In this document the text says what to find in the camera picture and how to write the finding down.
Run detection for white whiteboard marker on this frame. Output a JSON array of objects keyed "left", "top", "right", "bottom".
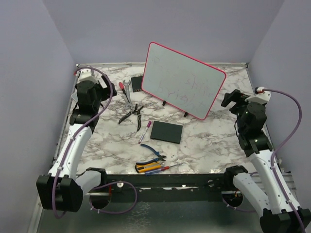
[{"left": 138, "top": 121, "right": 152, "bottom": 144}]

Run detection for pink framed whiteboard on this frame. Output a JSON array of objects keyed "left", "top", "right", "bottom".
[{"left": 141, "top": 42, "right": 226, "bottom": 120}]

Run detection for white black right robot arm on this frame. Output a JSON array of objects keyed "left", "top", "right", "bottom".
[{"left": 221, "top": 87, "right": 311, "bottom": 233}]

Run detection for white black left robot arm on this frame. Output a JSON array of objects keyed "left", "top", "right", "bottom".
[{"left": 36, "top": 75, "right": 117, "bottom": 212}]

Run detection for small white square box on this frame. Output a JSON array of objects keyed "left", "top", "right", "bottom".
[{"left": 71, "top": 92, "right": 78, "bottom": 102}]

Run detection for yellow black utility knife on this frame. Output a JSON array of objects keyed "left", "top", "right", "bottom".
[{"left": 135, "top": 162, "right": 162, "bottom": 173}]

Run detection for red blue screwdriver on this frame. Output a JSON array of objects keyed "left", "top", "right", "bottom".
[{"left": 145, "top": 164, "right": 181, "bottom": 176}]

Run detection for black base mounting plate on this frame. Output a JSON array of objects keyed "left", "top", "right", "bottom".
[{"left": 88, "top": 173, "right": 237, "bottom": 202}]

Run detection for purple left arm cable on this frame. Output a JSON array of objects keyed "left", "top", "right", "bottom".
[{"left": 52, "top": 66, "right": 138, "bottom": 219}]

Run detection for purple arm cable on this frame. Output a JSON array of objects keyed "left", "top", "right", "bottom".
[
  {"left": 52, "top": 66, "right": 138, "bottom": 219},
  {"left": 225, "top": 88, "right": 307, "bottom": 233}
]

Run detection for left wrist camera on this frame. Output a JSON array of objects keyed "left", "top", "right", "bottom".
[{"left": 75, "top": 68, "right": 97, "bottom": 83}]

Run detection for red handled wrench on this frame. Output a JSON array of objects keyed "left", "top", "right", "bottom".
[{"left": 119, "top": 80, "right": 133, "bottom": 109}]

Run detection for black rear network switch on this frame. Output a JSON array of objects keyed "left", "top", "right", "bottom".
[{"left": 131, "top": 76, "right": 143, "bottom": 93}]

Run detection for black handled wire stripper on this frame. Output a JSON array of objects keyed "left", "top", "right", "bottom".
[{"left": 118, "top": 103, "right": 144, "bottom": 132}]

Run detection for black wire whiteboard stand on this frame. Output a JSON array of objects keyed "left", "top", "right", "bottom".
[{"left": 162, "top": 100, "right": 189, "bottom": 117}]

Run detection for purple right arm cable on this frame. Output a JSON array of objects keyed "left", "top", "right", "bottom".
[{"left": 225, "top": 88, "right": 307, "bottom": 233}]

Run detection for black flat network switch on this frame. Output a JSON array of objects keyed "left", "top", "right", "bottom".
[{"left": 150, "top": 121, "right": 183, "bottom": 144}]

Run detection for blue handled cutting pliers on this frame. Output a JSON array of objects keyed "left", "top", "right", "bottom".
[{"left": 141, "top": 144, "right": 167, "bottom": 163}]

